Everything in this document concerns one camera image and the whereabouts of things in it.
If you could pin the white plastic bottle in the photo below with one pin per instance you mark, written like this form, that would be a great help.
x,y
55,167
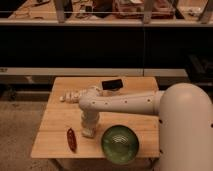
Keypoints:
x,y
71,97

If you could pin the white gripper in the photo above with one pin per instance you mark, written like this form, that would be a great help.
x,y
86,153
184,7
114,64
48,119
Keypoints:
x,y
89,120

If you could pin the green bowl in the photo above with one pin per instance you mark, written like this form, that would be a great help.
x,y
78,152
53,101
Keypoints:
x,y
120,145

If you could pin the white sponge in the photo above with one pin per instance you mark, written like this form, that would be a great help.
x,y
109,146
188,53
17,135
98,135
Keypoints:
x,y
88,133

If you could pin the black rectangular box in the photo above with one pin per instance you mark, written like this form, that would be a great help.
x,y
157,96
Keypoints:
x,y
112,84

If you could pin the red chili pepper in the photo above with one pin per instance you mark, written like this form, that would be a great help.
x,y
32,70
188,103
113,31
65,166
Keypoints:
x,y
71,139

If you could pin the wooden table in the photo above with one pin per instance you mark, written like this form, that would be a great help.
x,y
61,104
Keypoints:
x,y
51,139

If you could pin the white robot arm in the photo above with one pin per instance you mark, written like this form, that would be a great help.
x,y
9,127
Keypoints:
x,y
186,122

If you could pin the long shelf bench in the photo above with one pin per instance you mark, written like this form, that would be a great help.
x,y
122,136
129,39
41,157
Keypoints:
x,y
15,71

